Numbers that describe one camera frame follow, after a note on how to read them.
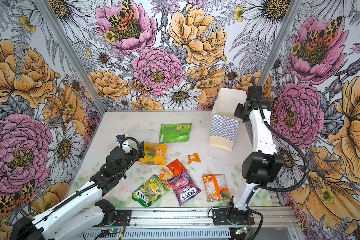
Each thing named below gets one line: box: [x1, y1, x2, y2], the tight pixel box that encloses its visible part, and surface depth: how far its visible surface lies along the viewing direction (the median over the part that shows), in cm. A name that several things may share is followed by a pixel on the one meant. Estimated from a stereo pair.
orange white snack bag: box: [202, 173, 231, 203], surface depth 83 cm
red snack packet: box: [166, 158, 186, 177], surface depth 91 cm
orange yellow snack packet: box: [158, 168, 175, 189], surface depth 89 cm
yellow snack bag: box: [138, 143, 167, 166], surface depth 92 cm
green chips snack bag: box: [159, 123, 193, 144], surface depth 107 cm
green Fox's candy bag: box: [132, 174, 170, 208], surface depth 81 cm
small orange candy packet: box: [188, 152, 201, 164], surface depth 96 cm
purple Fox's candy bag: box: [167, 169, 201, 207], surface depth 83 cm
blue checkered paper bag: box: [209, 88, 247, 151], surface depth 90 cm
